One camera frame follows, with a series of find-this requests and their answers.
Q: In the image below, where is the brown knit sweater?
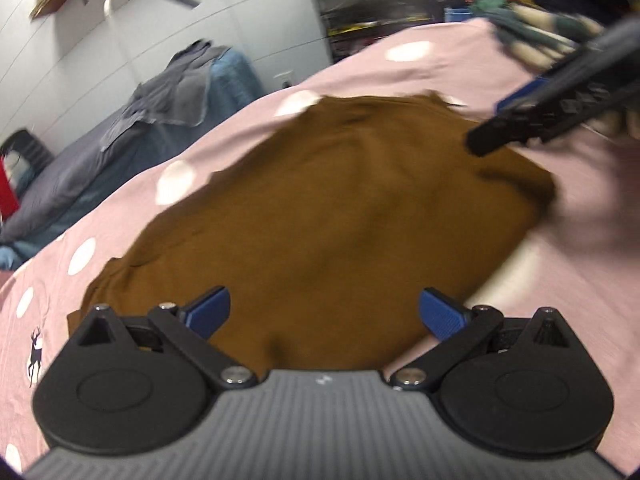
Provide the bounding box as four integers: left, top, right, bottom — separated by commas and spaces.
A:
70, 94, 555, 374

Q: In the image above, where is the black metal shelf rack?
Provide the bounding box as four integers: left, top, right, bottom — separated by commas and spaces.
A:
311, 0, 444, 64

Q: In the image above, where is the grey towel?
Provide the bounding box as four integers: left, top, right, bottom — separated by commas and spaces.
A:
100, 40, 229, 152

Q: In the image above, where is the red black chair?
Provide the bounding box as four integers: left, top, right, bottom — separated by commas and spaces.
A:
1, 129, 54, 221

